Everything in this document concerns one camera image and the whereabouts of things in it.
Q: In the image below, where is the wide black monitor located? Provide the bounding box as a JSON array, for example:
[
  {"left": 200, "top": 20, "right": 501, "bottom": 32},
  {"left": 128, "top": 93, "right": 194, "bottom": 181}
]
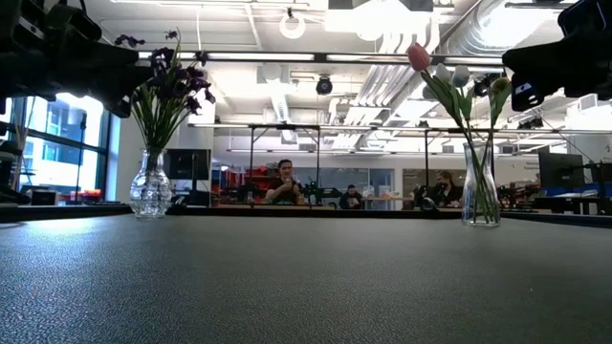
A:
[{"left": 537, "top": 151, "right": 586, "bottom": 189}]

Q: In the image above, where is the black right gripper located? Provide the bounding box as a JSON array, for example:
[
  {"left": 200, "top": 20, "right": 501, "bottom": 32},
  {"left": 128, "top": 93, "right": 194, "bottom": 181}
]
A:
[{"left": 501, "top": 32, "right": 612, "bottom": 114}]

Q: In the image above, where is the white hanging ring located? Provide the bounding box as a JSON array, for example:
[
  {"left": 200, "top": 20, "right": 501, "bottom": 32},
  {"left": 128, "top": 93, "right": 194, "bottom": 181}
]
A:
[{"left": 278, "top": 7, "right": 307, "bottom": 41}]

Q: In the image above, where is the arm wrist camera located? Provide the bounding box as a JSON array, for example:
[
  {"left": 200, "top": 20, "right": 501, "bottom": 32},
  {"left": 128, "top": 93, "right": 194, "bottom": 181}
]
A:
[
  {"left": 42, "top": 0, "right": 103, "bottom": 45},
  {"left": 557, "top": 0, "right": 612, "bottom": 39}
]

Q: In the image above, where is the pink and yellow tulip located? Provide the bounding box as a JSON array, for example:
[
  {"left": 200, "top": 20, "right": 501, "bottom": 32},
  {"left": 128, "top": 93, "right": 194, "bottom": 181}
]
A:
[{"left": 477, "top": 75, "right": 514, "bottom": 224}]

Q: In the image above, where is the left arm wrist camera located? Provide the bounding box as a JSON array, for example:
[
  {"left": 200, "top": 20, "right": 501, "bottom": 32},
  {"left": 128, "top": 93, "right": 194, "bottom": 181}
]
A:
[{"left": 42, "top": 0, "right": 103, "bottom": 45}]

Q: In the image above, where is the black table mat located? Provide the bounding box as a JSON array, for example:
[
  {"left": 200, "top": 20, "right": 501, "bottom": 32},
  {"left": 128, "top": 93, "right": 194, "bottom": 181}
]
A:
[{"left": 0, "top": 212, "right": 612, "bottom": 344}]

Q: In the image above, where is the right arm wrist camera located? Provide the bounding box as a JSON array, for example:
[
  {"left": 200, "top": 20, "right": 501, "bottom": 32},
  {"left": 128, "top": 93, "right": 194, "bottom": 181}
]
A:
[{"left": 557, "top": 0, "right": 612, "bottom": 39}]

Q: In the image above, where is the textured round clear glass vase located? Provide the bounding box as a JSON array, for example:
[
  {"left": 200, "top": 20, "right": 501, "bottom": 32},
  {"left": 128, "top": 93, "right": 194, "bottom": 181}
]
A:
[{"left": 128, "top": 146, "right": 173, "bottom": 220}]

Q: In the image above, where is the person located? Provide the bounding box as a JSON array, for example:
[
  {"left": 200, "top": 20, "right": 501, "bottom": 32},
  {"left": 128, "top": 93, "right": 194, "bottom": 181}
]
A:
[
  {"left": 420, "top": 170, "right": 468, "bottom": 211},
  {"left": 338, "top": 183, "right": 364, "bottom": 210},
  {"left": 261, "top": 159, "right": 307, "bottom": 206}
]

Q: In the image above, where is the smooth clear glass bottle vase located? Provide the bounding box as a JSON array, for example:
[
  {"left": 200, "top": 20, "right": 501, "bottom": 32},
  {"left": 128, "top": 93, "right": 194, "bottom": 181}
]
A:
[{"left": 461, "top": 140, "right": 502, "bottom": 227}]

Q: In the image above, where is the silver ceiling air duct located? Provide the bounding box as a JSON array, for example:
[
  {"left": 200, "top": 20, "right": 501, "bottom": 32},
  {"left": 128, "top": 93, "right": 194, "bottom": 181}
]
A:
[{"left": 423, "top": 0, "right": 541, "bottom": 101}]

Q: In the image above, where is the black monitor on stand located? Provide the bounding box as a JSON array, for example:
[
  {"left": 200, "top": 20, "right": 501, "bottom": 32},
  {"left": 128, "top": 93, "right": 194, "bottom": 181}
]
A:
[{"left": 164, "top": 148, "right": 212, "bottom": 182}]

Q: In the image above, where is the deep pink tulip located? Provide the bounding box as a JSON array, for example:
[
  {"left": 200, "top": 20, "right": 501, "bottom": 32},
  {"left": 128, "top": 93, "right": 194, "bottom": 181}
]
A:
[{"left": 405, "top": 41, "right": 484, "bottom": 224}]

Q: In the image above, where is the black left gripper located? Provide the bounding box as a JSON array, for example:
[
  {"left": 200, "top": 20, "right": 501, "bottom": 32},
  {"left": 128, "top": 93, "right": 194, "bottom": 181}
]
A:
[{"left": 0, "top": 0, "right": 155, "bottom": 118}]

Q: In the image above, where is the black background rig frame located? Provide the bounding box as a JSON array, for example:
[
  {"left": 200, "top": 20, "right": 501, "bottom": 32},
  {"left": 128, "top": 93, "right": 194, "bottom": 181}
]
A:
[
  {"left": 423, "top": 126, "right": 498, "bottom": 192},
  {"left": 247, "top": 122, "right": 322, "bottom": 192}
]

